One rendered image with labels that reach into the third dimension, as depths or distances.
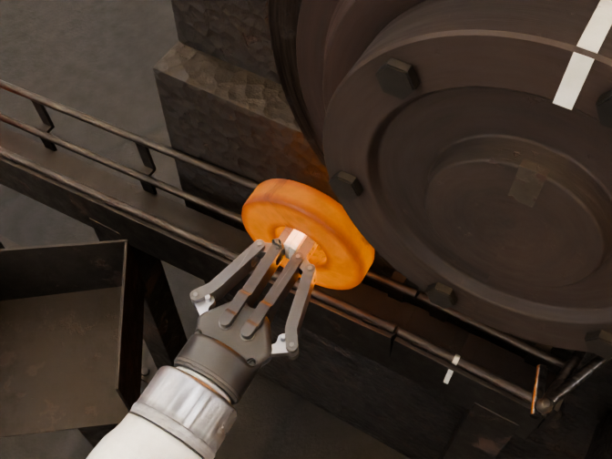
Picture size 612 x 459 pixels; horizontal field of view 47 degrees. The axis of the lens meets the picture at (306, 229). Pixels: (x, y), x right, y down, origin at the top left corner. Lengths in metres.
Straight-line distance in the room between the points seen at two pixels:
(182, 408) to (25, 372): 0.41
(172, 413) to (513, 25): 0.44
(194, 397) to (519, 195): 0.36
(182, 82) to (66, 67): 1.41
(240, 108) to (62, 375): 0.43
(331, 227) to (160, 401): 0.24
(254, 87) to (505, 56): 0.53
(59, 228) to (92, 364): 0.93
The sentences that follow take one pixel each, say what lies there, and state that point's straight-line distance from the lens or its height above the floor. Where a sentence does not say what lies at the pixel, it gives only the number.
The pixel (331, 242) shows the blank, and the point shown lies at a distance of 0.73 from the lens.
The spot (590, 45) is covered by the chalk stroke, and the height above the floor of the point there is 1.26.
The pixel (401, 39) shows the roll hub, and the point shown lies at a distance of 0.41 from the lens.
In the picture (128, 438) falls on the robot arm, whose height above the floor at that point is 0.87.
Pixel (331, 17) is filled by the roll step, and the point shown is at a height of 1.16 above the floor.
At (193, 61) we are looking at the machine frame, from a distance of 0.91.
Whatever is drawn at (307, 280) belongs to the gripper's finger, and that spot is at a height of 0.85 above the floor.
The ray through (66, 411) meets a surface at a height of 0.60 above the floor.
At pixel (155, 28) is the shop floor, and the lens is 2.34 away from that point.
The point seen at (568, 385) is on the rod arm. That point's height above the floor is 0.90.
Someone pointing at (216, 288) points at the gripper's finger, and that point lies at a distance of 0.73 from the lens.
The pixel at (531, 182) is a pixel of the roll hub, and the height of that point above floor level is 1.17.
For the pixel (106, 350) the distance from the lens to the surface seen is 1.00.
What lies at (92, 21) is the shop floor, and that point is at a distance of 2.42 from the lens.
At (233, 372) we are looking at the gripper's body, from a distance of 0.68.
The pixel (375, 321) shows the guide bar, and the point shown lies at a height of 0.71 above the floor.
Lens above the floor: 1.48
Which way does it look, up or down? 56 degrees down
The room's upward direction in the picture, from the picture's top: straight up
